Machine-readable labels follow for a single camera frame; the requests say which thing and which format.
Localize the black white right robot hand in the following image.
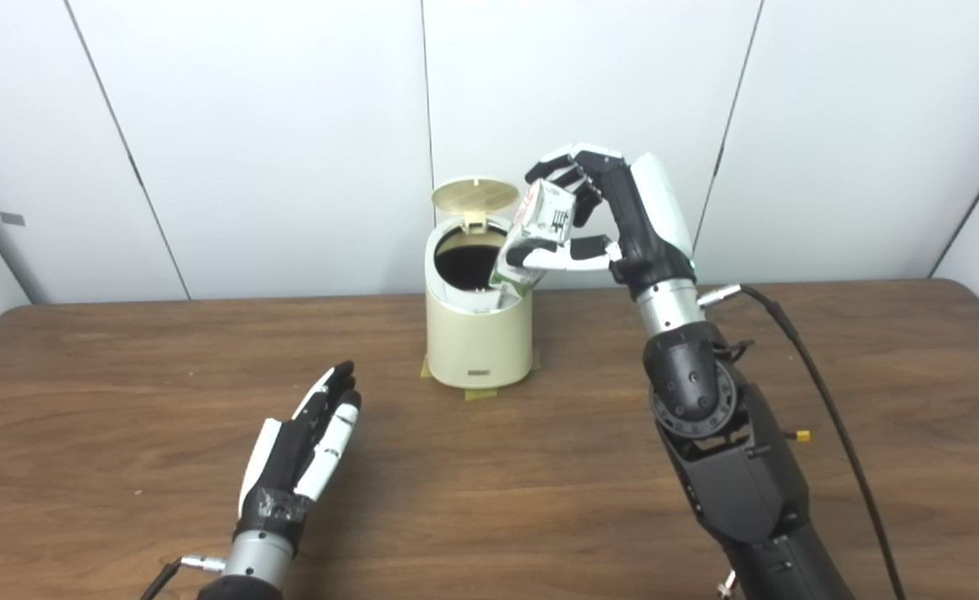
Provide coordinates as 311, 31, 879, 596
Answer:
506, 143, 698, 301

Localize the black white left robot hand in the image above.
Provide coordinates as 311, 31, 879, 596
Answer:
235, 360, 363, 551

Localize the white green milk carton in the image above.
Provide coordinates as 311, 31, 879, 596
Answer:
491, 179, 577, 311

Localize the cream round bin lid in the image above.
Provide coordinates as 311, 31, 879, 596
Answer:
431, 177, 521, 233

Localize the cream-colored round bin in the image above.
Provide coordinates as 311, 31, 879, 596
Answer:
424, 215, 535, 390

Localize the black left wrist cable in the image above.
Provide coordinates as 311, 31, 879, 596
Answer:
139, 554, 227, 600

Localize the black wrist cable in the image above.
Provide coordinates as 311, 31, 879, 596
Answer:
139, 554, 227, 600
697, 283, 907, 600

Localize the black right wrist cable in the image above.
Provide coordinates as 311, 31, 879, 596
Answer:
697, 283, 907, 600

